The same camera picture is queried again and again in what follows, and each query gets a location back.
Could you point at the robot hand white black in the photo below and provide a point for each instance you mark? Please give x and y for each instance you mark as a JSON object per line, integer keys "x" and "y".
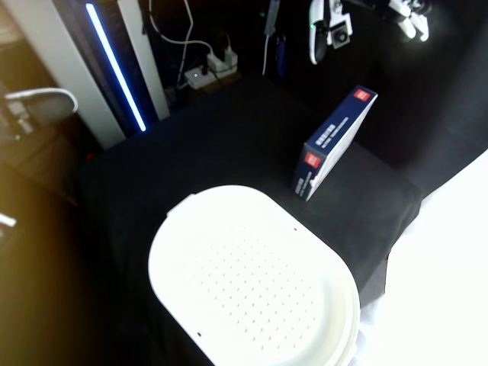
{"x": 409, "y": 23}

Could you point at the dark blue cardboard box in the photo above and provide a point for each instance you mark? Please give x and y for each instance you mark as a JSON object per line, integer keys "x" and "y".
{"x": 335, "y": 133}

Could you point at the black backdrop cloth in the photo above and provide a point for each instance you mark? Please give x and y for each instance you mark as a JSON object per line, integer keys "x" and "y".
{"x": 438, "y": 87}

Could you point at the white power strip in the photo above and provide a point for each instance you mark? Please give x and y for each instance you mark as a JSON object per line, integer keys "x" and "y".
{"x": 198, "y": 78}
{"x": 223, "y": 63}

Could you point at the black table cloth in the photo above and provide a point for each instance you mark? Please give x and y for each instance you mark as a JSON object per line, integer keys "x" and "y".
{"x": 213, "y": 152}

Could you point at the white panel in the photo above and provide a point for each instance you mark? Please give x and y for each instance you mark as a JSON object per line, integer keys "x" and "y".
{"x": 438, "y": 274}

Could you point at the white column with blue light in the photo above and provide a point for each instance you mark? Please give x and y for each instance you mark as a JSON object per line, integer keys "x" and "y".
{"x": 95, "y": 76}

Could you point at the grey chair back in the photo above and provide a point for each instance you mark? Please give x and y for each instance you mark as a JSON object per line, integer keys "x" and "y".
{"x": 42, "y": 104}

